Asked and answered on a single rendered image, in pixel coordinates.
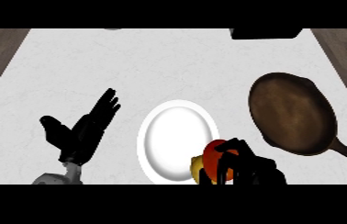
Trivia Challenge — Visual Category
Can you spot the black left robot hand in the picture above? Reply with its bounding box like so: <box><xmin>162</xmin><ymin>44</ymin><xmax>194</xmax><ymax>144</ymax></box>
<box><xmin>38</xmin><ymin>87</ymin><xmax>122</xmax><ymax>167</ymax></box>

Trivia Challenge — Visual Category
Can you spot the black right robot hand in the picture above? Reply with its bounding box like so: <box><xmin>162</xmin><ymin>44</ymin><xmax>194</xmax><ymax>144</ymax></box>
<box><xmin>197</xmin><ymin>137</ymin><xmax>289</xmax><ymax>185</ymax></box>

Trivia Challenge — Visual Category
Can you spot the red tomato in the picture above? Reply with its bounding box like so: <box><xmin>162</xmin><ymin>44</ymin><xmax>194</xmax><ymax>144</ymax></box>
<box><xmin>202</xmin><ymin>139</ymin><xmax>239</xmax><ymax>183</ymax></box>

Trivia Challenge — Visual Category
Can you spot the white plate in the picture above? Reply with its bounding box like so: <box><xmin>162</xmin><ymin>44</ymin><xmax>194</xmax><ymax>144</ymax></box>
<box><xmin>135</xmin><ymin>99</ymin><xmax>221</xmax><ymax>185</ymax></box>

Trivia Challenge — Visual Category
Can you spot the brown frying pan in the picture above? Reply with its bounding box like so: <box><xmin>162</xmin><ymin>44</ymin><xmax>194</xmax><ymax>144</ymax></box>
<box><xmin>246</xmin><ymin>72</ymin><xmax>347</xmax><ymax>158</ymax></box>

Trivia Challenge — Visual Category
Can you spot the yellow fruit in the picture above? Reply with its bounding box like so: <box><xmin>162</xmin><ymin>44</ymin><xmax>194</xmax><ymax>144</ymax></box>
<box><xmin>190</xmin><ymin>155</ymin><xmax>219</xmax><ymax>185</ymax></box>

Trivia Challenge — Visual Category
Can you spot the black appliance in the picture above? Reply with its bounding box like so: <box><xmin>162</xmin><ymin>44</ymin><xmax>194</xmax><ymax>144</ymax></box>
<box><xmin>228</xmin><ymin>28</ymin><xmax>304</xmax><ymax>40</ymax></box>

